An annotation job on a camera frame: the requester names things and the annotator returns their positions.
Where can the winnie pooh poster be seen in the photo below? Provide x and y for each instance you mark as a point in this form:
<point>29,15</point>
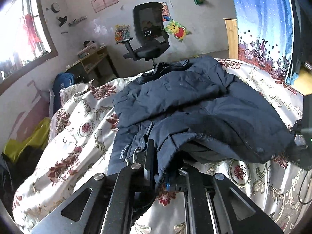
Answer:
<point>176,30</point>

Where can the wooden door frame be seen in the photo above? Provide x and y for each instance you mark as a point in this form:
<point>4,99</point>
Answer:
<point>232,37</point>

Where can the floral white bed quilt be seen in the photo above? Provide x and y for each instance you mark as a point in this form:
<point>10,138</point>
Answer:
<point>81,140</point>

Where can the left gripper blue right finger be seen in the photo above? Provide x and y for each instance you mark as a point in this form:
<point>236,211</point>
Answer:
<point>178,181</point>

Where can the window with brown frame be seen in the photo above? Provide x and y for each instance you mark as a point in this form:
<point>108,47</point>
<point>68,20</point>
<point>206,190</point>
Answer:
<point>17,57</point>

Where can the cartoon anime poster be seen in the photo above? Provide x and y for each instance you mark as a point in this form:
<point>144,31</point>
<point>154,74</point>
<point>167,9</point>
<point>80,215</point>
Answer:
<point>165,12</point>

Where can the dark navy padded jacket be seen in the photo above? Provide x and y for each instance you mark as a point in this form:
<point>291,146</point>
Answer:
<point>195,110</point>

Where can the red hanging garment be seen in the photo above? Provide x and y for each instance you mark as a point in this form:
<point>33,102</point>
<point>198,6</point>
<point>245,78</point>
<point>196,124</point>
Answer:
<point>29,27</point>

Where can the yellow green cloth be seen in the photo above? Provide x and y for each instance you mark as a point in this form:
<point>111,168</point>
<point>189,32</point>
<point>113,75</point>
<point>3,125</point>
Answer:
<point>38,139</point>

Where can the colourful cartoon poster left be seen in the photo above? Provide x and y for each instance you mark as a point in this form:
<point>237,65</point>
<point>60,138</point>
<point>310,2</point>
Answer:
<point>122,32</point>

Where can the round wall clock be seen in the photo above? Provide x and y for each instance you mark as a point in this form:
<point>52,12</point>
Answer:
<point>55,7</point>

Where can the blue backpack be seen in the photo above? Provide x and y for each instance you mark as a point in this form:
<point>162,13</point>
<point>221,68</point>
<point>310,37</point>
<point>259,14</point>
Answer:
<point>62,80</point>

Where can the black mesh office chair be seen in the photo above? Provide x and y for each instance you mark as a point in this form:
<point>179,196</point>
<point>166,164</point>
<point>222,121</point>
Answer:
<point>149,31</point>

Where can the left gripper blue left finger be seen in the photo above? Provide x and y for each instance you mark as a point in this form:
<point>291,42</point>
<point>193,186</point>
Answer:
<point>149,152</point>

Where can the wooden desk shelf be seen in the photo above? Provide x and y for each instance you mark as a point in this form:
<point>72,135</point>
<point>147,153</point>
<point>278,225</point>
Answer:
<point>90,63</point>

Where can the green hanging box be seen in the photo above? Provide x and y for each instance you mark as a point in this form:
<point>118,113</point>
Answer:
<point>199,2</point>

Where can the blue patterned door curtain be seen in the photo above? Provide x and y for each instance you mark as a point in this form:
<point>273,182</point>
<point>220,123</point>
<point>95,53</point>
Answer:
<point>266,36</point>

